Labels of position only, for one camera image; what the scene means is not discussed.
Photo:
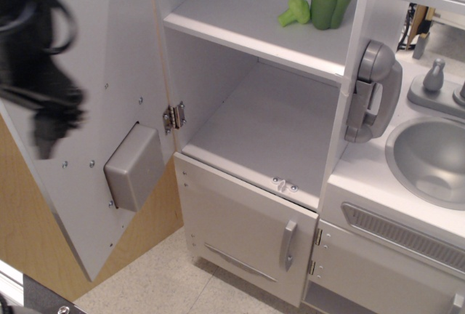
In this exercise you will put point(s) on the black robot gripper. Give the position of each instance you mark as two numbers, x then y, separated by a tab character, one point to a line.
30	78

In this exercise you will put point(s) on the grey toy sink basin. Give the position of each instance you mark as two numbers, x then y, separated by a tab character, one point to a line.
426	155

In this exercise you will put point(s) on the white toy oven door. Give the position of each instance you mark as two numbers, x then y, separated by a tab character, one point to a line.
379	278

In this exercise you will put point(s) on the white toy freezer door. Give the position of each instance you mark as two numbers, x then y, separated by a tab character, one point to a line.
239	227

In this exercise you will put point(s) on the white toy fridge door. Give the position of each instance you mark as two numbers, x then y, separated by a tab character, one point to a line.
116	61

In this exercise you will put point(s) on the light wooden board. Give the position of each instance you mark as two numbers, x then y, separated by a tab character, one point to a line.
32	242

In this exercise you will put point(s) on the metal fridge door hinge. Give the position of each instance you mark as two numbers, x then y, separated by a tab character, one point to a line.
174	118

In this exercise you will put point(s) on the green toy broccoli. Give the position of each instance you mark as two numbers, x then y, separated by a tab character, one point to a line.
298	11

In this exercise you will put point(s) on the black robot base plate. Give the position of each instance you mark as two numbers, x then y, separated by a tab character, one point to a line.
22	294

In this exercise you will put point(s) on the grey oven vent panel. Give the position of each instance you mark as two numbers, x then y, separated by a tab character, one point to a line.
394	232

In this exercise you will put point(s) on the grey toy faucet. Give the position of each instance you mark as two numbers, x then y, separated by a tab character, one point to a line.
434	92

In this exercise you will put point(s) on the grey freezer door handle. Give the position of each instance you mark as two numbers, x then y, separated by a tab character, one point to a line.
285	258

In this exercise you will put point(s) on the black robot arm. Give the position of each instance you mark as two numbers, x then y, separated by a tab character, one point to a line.
53	10

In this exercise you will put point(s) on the grey toy telephone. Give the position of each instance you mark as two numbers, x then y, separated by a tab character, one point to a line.
376	93

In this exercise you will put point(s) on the white toy kitchen cabinet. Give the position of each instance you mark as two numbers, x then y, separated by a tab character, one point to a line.
264	101

